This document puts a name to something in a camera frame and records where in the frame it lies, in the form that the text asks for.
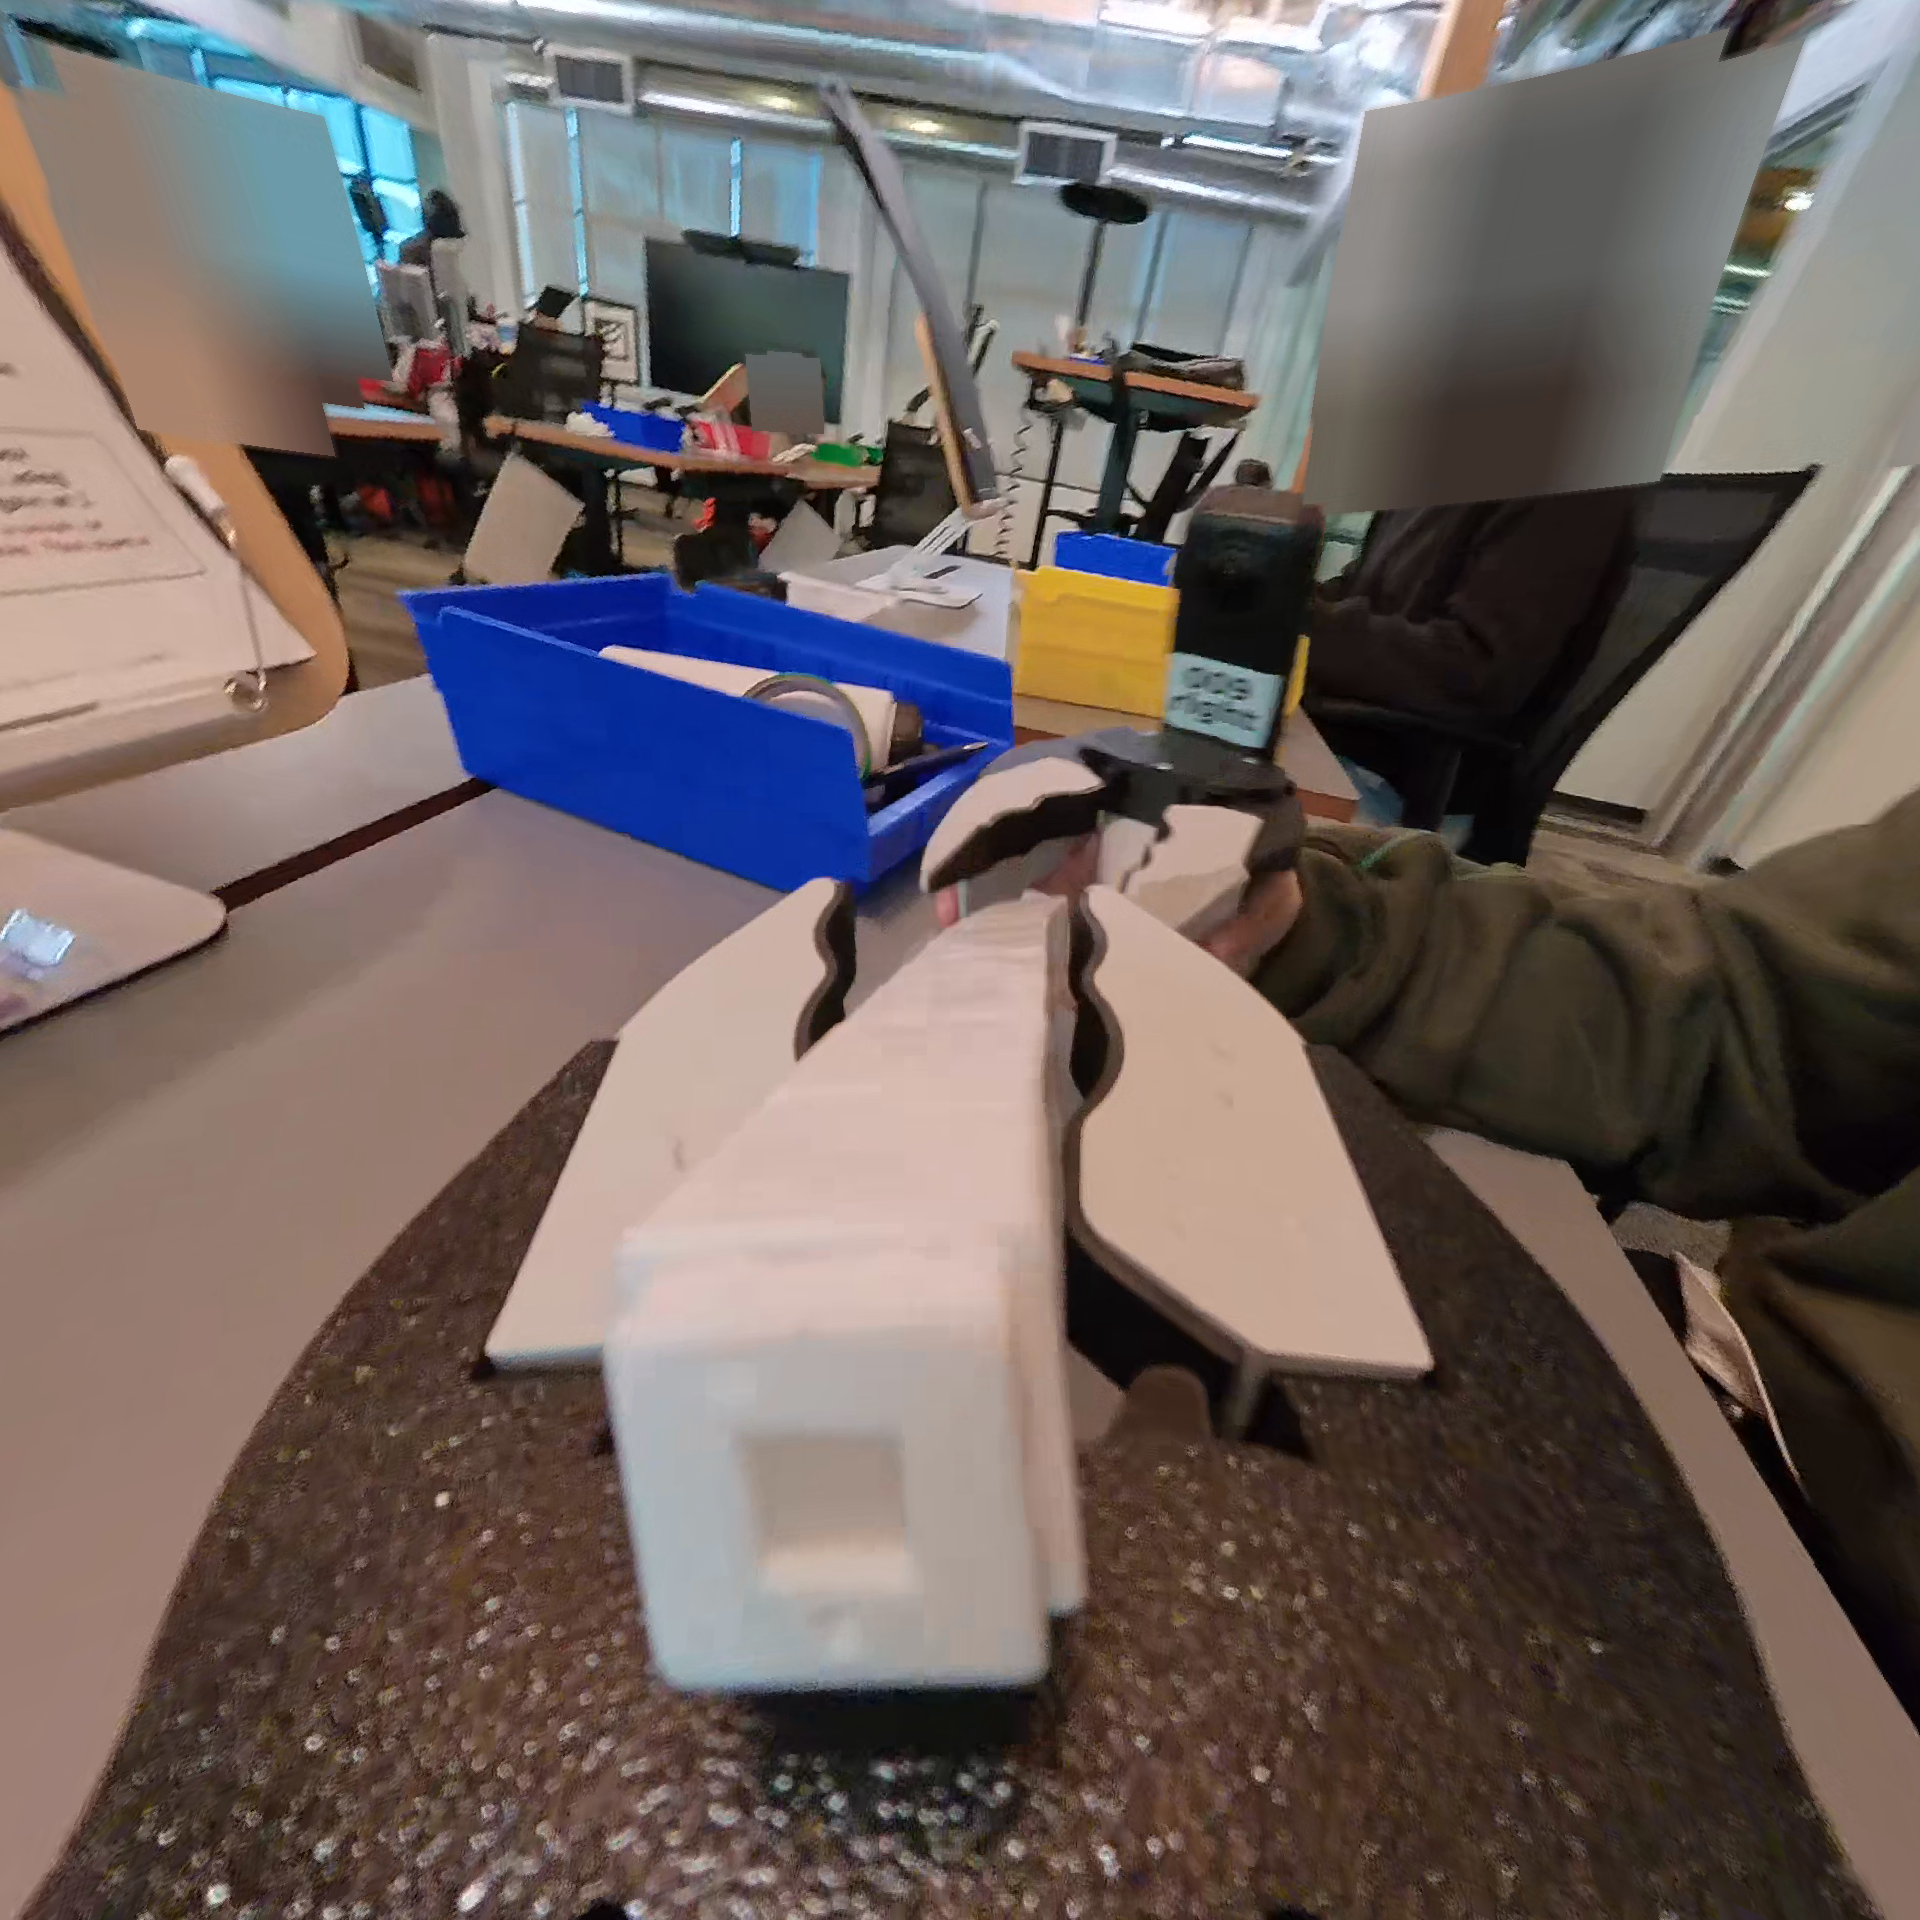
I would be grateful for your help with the black pen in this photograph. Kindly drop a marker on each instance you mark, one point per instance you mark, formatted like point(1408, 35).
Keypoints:
point(931, 762)

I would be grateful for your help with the small blue storage bin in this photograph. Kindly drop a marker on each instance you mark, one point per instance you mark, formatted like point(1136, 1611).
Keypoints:
point(1108, 555)

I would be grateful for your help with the large black screen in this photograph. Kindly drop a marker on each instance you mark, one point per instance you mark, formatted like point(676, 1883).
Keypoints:
point(742, 322)

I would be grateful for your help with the white segmented foam bar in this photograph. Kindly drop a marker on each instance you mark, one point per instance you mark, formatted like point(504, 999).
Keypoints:
point(871, 1202)

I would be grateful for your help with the long wooden desk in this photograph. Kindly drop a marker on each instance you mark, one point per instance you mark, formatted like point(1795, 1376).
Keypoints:
point(631, 436)

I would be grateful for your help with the white cylinder tube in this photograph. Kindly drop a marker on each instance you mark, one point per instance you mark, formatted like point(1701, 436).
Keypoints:
point(676, 667)

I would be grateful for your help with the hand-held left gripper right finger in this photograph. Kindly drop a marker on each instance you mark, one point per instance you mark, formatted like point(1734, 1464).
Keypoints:
point(1231, 1171)

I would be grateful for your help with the wooden clipboard stand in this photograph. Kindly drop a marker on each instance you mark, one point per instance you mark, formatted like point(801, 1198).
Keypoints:
point(961, 420)

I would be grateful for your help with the instruction sheet on clipboard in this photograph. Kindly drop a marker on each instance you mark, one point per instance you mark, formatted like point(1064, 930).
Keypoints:
point(292, 602)

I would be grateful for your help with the yellow storage bin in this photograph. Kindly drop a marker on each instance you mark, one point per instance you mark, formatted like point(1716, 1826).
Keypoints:
point(1090, 647)

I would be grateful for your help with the wooden standing desk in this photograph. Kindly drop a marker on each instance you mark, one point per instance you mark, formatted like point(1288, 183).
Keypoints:
point(1125, 371)

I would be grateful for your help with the person's right hand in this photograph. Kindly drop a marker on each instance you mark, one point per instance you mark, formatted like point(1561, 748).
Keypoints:
point(1253, 932)

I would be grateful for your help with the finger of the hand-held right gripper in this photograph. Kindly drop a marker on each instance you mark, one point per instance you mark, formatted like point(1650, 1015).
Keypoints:
point(1202, 864)
point(996, 811)

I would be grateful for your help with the person's right forearm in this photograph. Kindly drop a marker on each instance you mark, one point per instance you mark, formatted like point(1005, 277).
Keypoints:
point(1575, 1022)

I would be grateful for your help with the black office chair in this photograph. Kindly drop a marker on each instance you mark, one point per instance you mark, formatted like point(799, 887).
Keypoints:
point(1711, 602)

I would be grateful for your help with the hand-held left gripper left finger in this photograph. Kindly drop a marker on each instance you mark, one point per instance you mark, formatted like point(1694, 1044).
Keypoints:
point(661, 1097)

